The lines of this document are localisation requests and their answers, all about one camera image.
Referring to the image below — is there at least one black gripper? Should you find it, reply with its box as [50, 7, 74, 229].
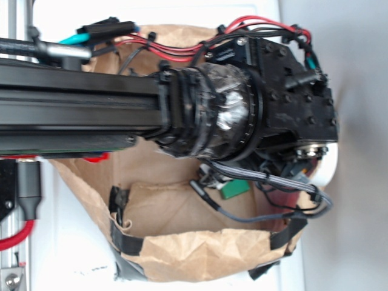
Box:
[209, 36, 338, 161]

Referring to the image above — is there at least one green rectangular block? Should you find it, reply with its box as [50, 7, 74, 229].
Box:
[221, 179, 250, 199]

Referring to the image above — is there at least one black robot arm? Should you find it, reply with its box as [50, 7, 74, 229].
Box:
[1, 32, 338, 161]

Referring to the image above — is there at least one brown paper bag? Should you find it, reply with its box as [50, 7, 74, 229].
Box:
[50, 24, 309, 283]

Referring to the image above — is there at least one teal connector plug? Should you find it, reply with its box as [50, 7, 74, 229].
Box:
[59, 33, 90, 45]

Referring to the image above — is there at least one grey sleeved cable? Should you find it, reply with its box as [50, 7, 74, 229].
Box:
[190, 160, 333, 224]

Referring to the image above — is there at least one red wire bundle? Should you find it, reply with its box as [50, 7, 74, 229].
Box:
[113, 15, 313, 63]

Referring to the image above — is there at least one grey cable plug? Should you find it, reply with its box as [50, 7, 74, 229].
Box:
[16, 161, 42, 221]

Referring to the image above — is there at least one aluminium frame rail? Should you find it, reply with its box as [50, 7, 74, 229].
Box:
[1, 1, 33, 290]

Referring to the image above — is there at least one black bracket plate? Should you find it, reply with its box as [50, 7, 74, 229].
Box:
[0, 159, 16, 221]

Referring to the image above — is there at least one red braided cable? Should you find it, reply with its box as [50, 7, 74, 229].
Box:
[0, 218, 36, 252]

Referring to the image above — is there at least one silver corner bracket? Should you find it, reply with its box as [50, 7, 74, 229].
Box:
[1, 267, 27, 291]

